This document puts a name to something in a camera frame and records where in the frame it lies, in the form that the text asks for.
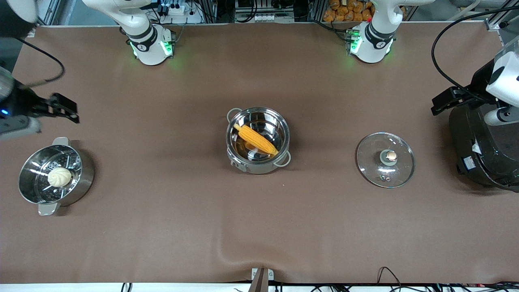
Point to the yellow corn cob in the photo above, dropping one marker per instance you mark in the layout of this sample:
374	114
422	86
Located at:
255	138

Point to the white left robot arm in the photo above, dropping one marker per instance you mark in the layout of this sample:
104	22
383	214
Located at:
375	44

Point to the black round cooker appliance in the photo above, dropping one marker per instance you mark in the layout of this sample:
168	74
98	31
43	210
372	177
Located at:
482	162

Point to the brown table mat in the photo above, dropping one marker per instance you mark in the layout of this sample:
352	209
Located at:
259	231

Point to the steel steamer pot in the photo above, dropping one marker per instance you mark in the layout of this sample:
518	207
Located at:
83	178

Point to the white power strip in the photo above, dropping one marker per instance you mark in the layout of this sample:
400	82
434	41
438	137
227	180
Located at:
265	18
179	11

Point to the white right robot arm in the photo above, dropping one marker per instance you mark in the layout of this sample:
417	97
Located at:
148	48

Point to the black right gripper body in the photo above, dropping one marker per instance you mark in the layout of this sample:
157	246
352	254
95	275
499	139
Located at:
22	103

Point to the glass lid with knob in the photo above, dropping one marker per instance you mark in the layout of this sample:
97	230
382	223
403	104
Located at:
373	162

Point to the aluminium frame profile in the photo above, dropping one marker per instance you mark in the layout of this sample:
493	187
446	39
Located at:
46	14
500	24

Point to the bag of orange breads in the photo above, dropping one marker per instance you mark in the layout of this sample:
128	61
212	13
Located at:
344	14

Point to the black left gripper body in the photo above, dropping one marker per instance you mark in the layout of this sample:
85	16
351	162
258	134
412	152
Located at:
477	87

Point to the metal table clamp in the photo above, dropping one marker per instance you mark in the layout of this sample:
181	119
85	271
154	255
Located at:
259	282

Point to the white steamed bun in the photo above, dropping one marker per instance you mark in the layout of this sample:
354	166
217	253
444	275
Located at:
59	177

